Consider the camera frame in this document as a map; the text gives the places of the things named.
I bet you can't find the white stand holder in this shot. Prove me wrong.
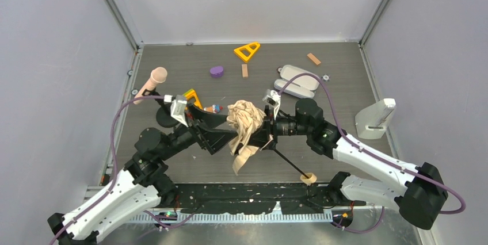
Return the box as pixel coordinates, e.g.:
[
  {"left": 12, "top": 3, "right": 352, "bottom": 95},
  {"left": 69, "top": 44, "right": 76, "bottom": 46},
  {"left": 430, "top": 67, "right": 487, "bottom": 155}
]
[{"left": 355, "top": 98, "right": 396, "bottom": 140}]

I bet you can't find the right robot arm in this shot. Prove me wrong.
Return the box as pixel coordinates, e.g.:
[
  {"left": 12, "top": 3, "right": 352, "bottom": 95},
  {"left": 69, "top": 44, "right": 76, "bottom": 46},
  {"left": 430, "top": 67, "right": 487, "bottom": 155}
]
[{"left": 250, "top": 98, "right": 448, "bottom": 230}]

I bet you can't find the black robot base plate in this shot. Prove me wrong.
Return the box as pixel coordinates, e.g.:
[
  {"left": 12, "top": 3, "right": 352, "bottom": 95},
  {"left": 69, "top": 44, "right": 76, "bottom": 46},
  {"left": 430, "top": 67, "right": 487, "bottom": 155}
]
[{"left": 157, "top": 182, "right": 366, "bottom": 215}]

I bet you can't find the pink toy microphone on stand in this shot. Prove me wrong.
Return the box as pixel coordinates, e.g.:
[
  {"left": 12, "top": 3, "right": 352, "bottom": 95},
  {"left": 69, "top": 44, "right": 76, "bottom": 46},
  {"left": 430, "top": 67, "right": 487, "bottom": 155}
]
[{"left": 132, "top": 67, "right": 184, "bottom": 128}]

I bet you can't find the small ice cream toy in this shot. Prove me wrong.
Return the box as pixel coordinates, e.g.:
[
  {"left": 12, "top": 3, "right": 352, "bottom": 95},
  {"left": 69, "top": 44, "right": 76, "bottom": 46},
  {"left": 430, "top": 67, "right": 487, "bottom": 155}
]
[{"left": 203, "top": 105, "right": 223, "bottom": 113}]

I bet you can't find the small wooden block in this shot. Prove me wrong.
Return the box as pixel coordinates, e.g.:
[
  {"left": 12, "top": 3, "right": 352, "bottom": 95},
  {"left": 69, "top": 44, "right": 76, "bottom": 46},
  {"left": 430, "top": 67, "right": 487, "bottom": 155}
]
[
  {"left": 241, "top": 64, "right": 249, "bottom": 78},
  {"left": 307, "top": 53, "right": 321, "bottom": 66}
]

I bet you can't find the yellow triangle frame block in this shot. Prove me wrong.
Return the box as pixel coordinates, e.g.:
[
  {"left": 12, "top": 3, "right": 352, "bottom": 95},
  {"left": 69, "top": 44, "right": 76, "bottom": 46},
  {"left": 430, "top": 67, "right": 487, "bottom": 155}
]
[{"left": 233, "top": 41, "right": 261, "bottom": 63}]

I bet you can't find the purple heart-shaped box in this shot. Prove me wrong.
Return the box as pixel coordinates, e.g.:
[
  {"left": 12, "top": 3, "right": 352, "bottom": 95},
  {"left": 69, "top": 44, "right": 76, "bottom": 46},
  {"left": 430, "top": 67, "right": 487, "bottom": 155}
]
[{"left": 209, "top": 66, "right": 224, "bottom": 78}]

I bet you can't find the white glasses case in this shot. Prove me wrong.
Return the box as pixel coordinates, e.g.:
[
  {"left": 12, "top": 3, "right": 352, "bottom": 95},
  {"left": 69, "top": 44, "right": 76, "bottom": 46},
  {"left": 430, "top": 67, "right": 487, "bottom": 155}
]
[{"left": 273, "top": 64, "right": 319, "bottom": 98}]

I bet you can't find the beige folding umbrella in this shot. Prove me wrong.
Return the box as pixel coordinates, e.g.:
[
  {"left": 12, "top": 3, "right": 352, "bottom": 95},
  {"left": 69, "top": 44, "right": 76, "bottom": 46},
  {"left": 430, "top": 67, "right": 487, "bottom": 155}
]
[{"left": 226, "top": 99, "right": 318, "bottom": 187}]

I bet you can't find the orange green triangle block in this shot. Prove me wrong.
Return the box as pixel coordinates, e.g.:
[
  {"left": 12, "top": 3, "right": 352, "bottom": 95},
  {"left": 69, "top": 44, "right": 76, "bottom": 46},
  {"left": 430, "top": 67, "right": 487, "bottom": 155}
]
[{"left": 183, "top": 89, "right": 203, "bottom": 109}]

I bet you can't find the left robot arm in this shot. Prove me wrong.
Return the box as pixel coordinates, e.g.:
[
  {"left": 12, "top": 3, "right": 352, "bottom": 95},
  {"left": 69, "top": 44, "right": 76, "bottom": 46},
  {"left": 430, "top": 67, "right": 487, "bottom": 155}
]
[{"left": 48, "top": 103, "right": 238, "bottom": 244}]

